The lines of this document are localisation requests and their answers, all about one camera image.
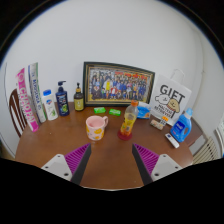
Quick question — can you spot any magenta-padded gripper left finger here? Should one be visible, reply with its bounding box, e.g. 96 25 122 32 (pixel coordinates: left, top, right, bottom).
40 142 93 186

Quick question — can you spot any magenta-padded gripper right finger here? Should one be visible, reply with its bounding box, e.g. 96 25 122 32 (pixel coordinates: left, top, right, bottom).
131 142 184 186

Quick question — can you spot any orange-capped clear drink bottle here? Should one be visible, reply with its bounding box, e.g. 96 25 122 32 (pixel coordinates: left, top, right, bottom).
119 99 140 137

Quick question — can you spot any white remote control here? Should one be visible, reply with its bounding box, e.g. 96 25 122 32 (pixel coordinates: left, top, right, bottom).
164 132 180 149

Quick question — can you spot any pink patterned mug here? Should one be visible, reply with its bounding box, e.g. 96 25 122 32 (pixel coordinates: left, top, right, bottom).
85 115 110 141

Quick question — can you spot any patterned snack packet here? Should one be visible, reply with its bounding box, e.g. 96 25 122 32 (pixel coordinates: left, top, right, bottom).
149 119 165 131

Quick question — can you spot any small puzzle cube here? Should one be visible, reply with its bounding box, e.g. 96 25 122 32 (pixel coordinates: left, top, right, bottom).
160 115 170 126

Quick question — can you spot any blue detergent bottle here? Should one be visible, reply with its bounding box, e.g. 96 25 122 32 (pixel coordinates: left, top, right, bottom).
169 107 194 144

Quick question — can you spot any blue tissue pack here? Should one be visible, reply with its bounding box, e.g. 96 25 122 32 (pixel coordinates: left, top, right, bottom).
136 101 152 120

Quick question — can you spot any green soap bar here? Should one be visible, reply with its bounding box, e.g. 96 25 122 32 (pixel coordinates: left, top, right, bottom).
93 106 107 115
108 108 122 117

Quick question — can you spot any white bottle with blue cap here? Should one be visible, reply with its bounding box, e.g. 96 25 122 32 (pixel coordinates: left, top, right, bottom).
42 88 59 121

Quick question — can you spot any dark blue pump bottle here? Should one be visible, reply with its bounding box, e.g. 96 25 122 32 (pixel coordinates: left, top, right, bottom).
55 80 71 117

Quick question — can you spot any brown pump bottle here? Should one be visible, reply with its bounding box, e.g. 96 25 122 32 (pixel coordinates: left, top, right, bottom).
73 82 85 112

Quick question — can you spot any white radiator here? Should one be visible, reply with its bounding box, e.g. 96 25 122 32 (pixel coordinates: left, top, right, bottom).
192 131 224 166

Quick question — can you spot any white printed paper gift bag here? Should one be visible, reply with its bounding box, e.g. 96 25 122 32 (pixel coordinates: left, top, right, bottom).
148 68 193 127

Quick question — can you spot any pink toothpaste box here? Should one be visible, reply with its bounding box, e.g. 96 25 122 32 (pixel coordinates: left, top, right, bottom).
15 67 40 133

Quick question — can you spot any brown wooden chair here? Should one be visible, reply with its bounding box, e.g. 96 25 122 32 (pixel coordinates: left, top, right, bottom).
8 88 28 138

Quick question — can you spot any framed group photo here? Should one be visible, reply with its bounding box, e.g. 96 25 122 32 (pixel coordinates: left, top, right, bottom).
82 61 156 108

